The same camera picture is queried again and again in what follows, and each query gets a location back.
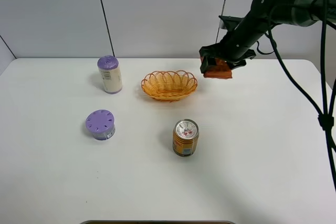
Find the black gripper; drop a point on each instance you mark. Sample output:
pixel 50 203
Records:
pixel 241 34

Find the brown waffle slice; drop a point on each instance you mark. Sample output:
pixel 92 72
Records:
pixel 218 70

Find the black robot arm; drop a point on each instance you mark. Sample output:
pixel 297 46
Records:
pixel 301 13

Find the orange wicker basket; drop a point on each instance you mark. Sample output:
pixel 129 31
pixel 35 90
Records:
pixel 169 86

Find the orange drink can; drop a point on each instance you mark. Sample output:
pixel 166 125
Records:
pixel 185 137

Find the purple capped white cylinder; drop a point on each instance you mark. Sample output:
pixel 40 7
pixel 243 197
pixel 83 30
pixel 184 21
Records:
pixel 111 75

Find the purple round air freshener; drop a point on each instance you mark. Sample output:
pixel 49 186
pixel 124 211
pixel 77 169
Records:
pixel 100 124

